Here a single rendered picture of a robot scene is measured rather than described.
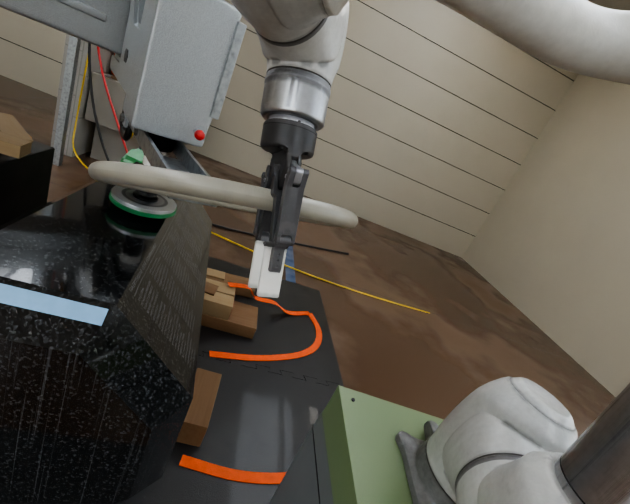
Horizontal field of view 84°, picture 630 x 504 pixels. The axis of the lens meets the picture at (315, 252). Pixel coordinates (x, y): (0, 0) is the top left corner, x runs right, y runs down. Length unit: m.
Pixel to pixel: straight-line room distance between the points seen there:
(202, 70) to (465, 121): 6.00
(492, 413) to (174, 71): 1.13
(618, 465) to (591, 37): 0.42
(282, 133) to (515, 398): 0.52
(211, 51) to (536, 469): 1.19
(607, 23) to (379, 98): 5.89
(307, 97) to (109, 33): 1.43
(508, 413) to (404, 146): 6.07
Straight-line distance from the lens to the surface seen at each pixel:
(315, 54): 0.49
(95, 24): 1.84
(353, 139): 6.31
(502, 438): 0.64
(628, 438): 0.48
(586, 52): 0.51
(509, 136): 7.36
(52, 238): 1.15
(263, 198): 0.48
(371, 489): 0.72
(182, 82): 1.22
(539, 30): 0.47
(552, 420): 0.67
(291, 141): 0.47
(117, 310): 0.94
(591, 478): 0.50
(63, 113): 3.99
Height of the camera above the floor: 1.39
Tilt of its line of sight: 20 degrees down
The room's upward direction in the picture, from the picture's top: 25 degrees clockwise
